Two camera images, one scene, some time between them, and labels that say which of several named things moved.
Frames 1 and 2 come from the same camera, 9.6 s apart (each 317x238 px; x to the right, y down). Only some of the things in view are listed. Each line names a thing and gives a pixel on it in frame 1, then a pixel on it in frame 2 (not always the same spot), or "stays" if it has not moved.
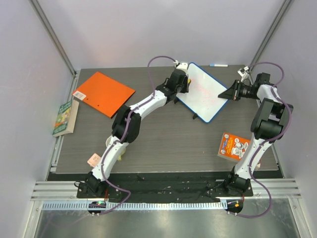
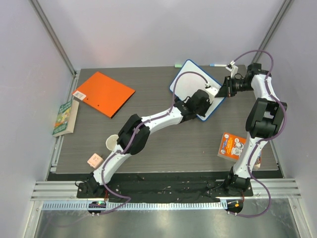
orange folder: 105,93 stays
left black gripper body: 184,86 → 202,112
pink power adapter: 94,160 stays
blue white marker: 213,65 stays
